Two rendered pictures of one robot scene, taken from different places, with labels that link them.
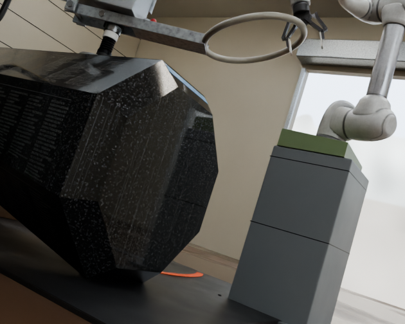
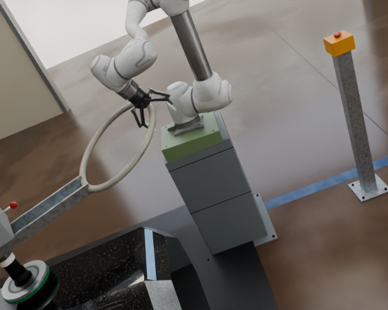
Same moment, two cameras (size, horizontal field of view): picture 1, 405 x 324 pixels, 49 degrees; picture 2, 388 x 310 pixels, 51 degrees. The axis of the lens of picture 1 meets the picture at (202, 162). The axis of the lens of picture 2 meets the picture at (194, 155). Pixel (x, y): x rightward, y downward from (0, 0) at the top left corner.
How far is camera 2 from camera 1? 174 cm
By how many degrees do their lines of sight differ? 46
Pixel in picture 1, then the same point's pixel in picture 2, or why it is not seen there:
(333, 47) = not seen: outside the picture
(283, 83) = not seen: outside the picture
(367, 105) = (208, 92)
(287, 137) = (171, 154)
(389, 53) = (194, 41)
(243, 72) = not seen: outside the picture
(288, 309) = (252, 234)
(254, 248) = (206, 224)
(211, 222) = (7, 108)
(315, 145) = (198, 146)
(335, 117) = (185, 107)
